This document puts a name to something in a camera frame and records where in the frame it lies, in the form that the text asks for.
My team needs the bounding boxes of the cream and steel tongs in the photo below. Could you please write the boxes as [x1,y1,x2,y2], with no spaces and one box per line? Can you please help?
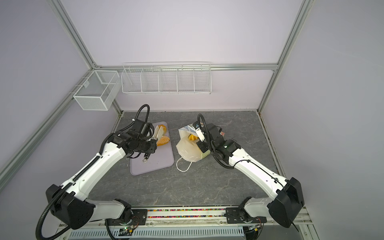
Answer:
[143,125,164,163]

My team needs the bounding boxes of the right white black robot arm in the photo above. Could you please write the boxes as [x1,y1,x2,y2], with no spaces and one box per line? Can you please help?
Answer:
[192,121,305,228]

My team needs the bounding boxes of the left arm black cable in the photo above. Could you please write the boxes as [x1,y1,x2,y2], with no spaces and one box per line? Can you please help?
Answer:
[35,104,155,240]

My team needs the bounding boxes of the printed paper gift bag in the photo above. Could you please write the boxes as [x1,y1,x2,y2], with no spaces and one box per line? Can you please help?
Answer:
[176,125,211,173]

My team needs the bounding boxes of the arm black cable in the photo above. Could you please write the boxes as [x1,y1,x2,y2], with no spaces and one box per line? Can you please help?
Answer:
[35,104,155,240]
[197,113,235,170]

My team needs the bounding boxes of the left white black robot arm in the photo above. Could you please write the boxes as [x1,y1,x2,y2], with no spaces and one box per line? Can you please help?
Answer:
[46,120,157,230]

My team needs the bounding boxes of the long white wire basket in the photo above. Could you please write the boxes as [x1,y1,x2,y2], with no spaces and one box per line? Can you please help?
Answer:
[121,62,212,95]

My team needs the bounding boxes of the lavender plastic tray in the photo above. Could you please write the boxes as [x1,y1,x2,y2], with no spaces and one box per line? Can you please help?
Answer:
[130,121,175,176]

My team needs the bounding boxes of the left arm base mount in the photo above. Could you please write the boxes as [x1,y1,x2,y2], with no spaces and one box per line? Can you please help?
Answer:
[107,209,148,226]

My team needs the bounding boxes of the sesame fake bread roll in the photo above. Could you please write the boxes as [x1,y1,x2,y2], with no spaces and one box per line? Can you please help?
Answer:
[158,125,167,134]

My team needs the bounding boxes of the orange fake croissant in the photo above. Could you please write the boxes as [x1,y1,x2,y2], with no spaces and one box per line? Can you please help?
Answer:
[157,135,170,146]

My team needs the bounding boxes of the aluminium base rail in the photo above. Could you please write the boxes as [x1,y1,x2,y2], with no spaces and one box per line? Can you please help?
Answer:
[62,203,311,230]

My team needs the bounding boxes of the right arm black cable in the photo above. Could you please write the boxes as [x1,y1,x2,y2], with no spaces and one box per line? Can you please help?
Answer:
[197,113,235,170]

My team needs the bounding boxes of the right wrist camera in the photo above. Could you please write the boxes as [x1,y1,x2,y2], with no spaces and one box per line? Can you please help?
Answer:
[195,128,205,142]

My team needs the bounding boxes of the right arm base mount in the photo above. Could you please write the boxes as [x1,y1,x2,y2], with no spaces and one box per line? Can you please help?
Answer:
[224,207,267,224]

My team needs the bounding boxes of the small white mesh basket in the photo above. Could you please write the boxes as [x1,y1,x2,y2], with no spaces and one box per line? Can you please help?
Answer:
[74,70,122,111]

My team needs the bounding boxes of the yellow fake bread in bag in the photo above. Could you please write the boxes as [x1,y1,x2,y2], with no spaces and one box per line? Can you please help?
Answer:
[188,134,200,142]

